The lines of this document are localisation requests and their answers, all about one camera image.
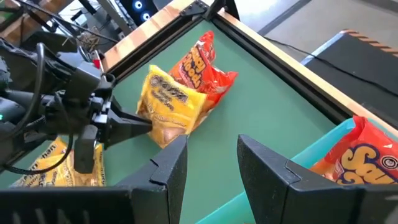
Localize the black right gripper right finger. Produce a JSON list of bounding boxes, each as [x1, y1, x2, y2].
[[236, 133, 398, 224]]

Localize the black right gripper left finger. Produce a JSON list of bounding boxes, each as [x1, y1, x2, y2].
[[0, 134, 189, 224]]

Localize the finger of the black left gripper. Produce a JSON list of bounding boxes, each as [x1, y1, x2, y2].
[[104, 119, 153, 149], [108, 96, 150, 123]]

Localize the yellow creamy chicken ramen packet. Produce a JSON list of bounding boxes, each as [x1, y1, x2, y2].
[[11, 136, 74, 187], [136, 64, 208, 149], [46, 142, 106, 187]]

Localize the red Saucy Noods packet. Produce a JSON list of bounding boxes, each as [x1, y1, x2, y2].
[[310, 115, 398, 186], [169, 30, 239, 116]]

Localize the teal plastic bin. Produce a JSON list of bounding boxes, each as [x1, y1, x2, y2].
[[195, 117, 398, 224]]

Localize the green table mat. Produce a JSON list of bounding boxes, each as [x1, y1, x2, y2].
[[0, 20, 343, 224]]

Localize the black computer with blue lights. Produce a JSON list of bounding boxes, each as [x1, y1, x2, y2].
[[119, 0, 159, 26]]

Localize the black floor mat hazard stripes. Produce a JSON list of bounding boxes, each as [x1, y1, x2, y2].
[[300, 29, 398, 130]]

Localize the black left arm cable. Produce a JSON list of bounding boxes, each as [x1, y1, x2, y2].
[[1, 42, 75, 175]]

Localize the black aluminium table frame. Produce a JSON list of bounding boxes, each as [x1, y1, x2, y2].
[[105, 0, 398, 139]]

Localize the black floor cable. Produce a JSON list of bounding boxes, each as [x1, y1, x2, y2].
[[263, 36, 398, 97]]

